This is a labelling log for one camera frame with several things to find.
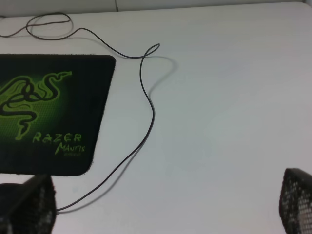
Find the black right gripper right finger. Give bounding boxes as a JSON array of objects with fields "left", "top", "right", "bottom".
[{"left": 279, "top": 168, "right": 312, "bottom": 234}]

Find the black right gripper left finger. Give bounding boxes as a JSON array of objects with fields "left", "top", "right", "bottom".
[{"left": 0, "top": 175, "right": 57, "bottom": 234}]

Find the black green Razer mousepad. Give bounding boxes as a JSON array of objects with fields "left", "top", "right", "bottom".
[{"left": 0, "top": 54, "right": 116, "bottom": 176}]

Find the black mouse cable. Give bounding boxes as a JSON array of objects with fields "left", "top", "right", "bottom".
[{"left": 0, "top": 13, "right": 161, "bottom": 212}]

